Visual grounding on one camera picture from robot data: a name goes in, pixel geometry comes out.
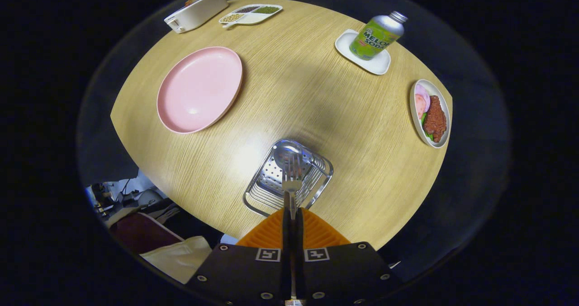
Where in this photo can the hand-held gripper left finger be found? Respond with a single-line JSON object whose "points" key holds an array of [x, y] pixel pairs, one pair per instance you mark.
{"points": [[244, 274]]}

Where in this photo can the beige cloth bag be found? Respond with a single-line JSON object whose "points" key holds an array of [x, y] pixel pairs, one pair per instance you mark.
{"points": [[181, 258]]}

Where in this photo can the white square coaster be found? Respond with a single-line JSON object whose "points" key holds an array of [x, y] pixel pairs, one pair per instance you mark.
{"points": [[381, 66]]}

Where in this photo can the black backdrop cloth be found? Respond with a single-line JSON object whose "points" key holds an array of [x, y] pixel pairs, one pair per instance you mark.
{"points": [[475, 93]]}

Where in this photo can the white divided bean dish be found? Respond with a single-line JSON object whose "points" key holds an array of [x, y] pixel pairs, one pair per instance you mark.
{"points": [[253, 19]]}

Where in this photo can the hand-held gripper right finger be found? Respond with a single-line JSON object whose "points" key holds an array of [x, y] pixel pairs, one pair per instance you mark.
{"points": [[344, 274]]}

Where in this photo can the pink round plate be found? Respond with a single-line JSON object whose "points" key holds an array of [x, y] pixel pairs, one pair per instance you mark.
{"points": [[199, 89]]}

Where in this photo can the green lettuce leaf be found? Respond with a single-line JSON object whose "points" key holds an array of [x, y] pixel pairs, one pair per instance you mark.
{"points": [[426, 127]]}

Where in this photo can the pink ham slice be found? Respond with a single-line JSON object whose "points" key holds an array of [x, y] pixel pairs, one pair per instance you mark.
{"points": [[420, 105], [423, 90]]}

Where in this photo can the cream toaster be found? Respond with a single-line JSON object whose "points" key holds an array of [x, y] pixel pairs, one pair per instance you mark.
{"points": [[199, 13]]}

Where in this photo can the white oval plate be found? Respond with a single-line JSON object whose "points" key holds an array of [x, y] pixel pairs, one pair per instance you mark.
{"points": [[441, 93]]}

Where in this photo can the green soda bottle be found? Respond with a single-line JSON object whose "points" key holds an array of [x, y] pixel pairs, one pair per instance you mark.
{"points": [[373, 39]]}

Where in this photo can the brown grilled meat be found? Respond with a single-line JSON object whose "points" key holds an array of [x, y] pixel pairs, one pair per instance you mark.
{"points": [[435, 118]]}

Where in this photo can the dark red object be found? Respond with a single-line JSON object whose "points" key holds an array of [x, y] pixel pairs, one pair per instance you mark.
{"points": [[140, 233]]}

